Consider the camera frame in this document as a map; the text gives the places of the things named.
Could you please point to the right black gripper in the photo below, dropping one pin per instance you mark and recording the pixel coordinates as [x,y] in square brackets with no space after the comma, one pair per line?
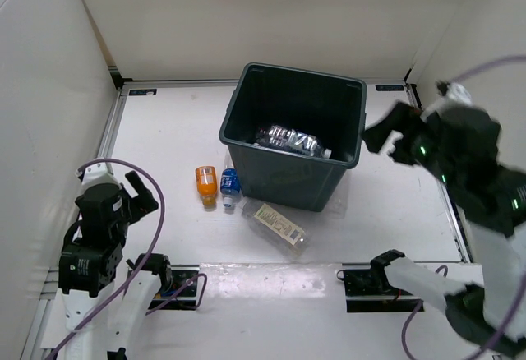
[399,120]

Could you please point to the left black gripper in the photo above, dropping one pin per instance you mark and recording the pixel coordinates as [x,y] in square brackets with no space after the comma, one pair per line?
[145,201]

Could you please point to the orange juice bottle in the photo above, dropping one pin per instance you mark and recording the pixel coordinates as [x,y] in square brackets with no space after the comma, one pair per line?
[206,185]

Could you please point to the clear bottle blue green label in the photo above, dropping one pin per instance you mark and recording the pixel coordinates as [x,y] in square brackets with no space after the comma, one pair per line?
[293,141]

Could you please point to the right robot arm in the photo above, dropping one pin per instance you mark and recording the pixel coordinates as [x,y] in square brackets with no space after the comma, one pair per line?
[457,145]

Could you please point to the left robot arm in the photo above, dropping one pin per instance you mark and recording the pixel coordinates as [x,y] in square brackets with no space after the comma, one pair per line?
[91,253]

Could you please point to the dark green plastic bin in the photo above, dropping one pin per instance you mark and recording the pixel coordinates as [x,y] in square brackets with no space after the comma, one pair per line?
[329,107]

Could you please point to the right black corner label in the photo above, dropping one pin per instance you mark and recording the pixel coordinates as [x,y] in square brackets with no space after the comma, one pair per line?
[390,88]

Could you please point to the black corner label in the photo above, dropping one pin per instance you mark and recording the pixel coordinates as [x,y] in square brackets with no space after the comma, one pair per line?
[390,88]
[142,92]

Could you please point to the blue label plastic bottle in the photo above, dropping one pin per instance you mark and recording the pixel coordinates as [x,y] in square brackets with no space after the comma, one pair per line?
[229,186]

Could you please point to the left black corner label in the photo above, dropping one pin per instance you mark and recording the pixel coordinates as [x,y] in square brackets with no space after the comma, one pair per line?
[142,92]

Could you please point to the clear crushed plastic bottle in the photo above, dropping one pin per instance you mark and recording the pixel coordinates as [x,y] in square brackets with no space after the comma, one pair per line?
[337,206]

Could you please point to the large clear labelled bottle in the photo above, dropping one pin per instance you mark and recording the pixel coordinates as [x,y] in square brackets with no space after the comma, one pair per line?
[268,223]

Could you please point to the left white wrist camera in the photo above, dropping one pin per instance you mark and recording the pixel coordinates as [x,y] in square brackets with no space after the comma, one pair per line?
[95,174]

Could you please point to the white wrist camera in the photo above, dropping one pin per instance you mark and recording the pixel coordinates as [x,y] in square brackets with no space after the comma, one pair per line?
[95,174]
[451,94]

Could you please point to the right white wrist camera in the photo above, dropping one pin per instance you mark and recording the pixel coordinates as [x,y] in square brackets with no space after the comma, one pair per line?
[451,94]

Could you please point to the left aluminium frame rail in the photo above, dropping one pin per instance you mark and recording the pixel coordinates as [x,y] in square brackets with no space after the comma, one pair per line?
[110,133]

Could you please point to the aluminium frame rail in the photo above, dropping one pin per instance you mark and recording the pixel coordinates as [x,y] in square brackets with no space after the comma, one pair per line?
[450,210]
[110,133]

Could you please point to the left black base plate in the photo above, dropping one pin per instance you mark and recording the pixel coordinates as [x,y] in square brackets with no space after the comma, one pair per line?
[187,299]

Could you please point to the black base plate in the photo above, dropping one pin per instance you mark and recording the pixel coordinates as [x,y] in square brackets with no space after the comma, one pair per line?
[365,293]
[187,299]

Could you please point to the right aluminium frame rail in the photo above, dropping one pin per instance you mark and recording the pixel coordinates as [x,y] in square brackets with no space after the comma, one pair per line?
[450,210]

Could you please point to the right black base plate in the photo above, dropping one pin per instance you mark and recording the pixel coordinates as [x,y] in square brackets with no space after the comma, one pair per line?
[365,293]

